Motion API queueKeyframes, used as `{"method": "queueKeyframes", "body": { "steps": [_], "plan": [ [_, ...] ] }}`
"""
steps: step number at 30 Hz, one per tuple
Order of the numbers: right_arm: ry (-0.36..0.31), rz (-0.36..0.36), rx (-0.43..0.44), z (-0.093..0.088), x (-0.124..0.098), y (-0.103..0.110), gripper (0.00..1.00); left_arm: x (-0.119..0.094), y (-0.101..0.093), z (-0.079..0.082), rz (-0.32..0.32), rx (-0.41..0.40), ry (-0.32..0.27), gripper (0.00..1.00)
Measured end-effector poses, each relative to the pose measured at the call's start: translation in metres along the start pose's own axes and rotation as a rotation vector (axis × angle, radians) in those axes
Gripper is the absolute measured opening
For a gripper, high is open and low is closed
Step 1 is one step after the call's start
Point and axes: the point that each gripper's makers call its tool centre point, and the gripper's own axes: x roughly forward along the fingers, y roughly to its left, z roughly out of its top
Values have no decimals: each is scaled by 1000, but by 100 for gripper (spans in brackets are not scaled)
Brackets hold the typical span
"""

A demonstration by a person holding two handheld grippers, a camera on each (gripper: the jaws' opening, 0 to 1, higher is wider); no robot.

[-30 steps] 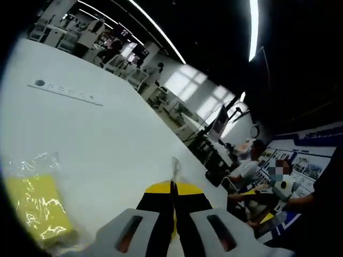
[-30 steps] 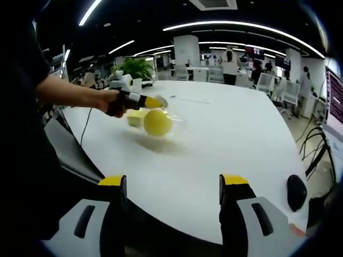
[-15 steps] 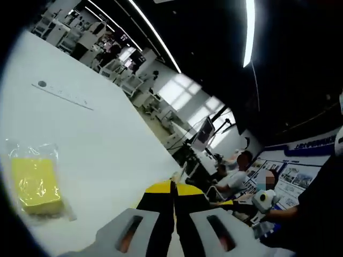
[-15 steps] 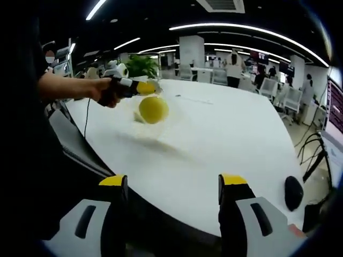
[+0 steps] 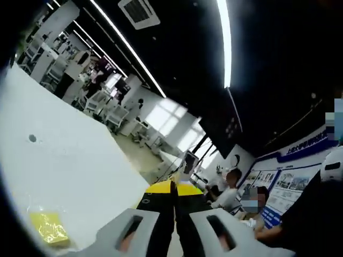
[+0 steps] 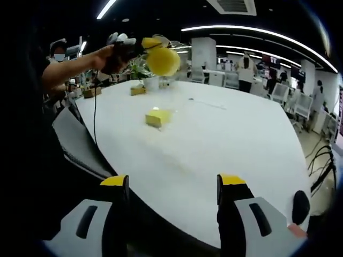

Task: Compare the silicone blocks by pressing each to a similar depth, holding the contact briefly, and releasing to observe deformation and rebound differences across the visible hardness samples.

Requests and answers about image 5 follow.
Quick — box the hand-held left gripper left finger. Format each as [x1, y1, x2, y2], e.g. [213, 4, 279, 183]
[68, 180, 177, 257]

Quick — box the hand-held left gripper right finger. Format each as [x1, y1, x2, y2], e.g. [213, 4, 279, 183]
[176, 183, 295, 257]

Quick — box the square yellow silicone block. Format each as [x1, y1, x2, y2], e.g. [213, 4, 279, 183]
[28, 211, 71, 245]

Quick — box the white standing device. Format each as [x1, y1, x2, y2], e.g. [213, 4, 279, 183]
[182, 150, 200, 186]

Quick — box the square yellow sponge in wrap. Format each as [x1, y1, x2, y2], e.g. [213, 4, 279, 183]
[26, 205, 73, 247]

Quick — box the black hanging display screen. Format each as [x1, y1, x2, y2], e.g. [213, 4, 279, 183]
[197, 89, 243, 160]

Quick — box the bright window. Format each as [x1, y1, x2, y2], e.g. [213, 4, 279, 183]
[144, 97, 207, 155]

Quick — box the white office chair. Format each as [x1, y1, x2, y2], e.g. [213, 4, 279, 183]
[106, 105, 129, 130]
[84, 90, 108, 116]

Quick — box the white worn device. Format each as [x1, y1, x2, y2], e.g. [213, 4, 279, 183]
[319, 145, 343, 184]

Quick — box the long ceiling light strip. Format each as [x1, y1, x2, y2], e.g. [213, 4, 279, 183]
[89, 0, 167, 99]

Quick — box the bright ceiling light strip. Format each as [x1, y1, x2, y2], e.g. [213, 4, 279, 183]
[216, 0, 233, 89]

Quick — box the ceiling air vent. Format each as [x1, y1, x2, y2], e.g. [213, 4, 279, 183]
[117, 0, 162, 31]

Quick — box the blue wall display board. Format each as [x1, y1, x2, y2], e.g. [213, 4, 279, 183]
[236, 125, 339, 229]

